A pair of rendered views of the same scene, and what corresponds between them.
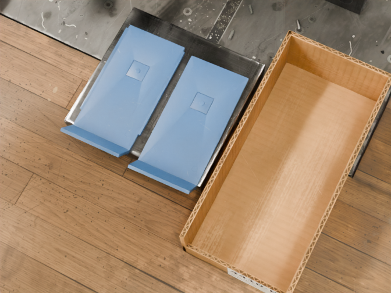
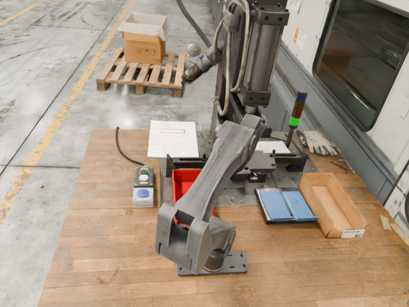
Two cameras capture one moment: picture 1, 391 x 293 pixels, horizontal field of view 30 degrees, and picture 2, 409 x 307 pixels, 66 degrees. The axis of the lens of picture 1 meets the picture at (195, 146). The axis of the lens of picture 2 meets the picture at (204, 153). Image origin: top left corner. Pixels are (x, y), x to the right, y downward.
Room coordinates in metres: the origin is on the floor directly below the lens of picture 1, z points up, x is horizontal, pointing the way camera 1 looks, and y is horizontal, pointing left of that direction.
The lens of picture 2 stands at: (-0.05, 0.83, 1.68)
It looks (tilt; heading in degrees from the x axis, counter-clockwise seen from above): 35 degrees down; 315
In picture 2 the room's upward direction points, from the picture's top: 7 degrees clockwise
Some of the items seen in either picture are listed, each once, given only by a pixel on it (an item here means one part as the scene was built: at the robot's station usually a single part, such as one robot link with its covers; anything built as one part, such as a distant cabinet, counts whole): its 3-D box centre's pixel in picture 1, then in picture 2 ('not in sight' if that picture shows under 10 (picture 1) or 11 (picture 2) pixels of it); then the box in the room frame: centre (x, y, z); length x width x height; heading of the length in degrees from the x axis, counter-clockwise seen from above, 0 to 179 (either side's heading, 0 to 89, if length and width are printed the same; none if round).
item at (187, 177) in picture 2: not in sight; (191, 199); (0.53, 0.29, 0.93); 0.25 x 0.12 x 0.06; 146
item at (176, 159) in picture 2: not in sight; (192, 164); (0.65, 0.18, 0.95); 0.15 x 0.03 x 0.10; 56
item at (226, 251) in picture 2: not in sight; (216, 237); (0.32, 0.38, 1.00); 0.09 x 0.06 x 0.06; 21
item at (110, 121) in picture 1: (124, 88); (276, 204); (0.34, 0.07, 0.93); 0.15 x 0.07 x 0.03; 147
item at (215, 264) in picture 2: not in sight; (213, 255); (0.31, 0.39, 0.94); 0.20 x 0.07 x 0.08; 56
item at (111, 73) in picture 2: not in sight; (146, 69); (3.45, -1.42, 0.07); 1.20 x 1.00 x 0.14; 139
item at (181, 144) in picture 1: (190, 121); (299, 204); (0.29, 0.00, 0.93); 0.15 x 0.07 x 0.03; 148
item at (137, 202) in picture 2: not in sight; (143, 200); (0.64, 0.40, 0.90); 0.07 x 0.07 x 0.06; 56
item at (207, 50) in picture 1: (166, 96); (283, 204); (0.33, 0.03, 0.91); 0.17 x 0.16 x 0.02; 56
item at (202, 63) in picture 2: not in sight; (205, 62); (0.85, -0.02, 1.25); 0.19 x 0.07 x 0.19; 56
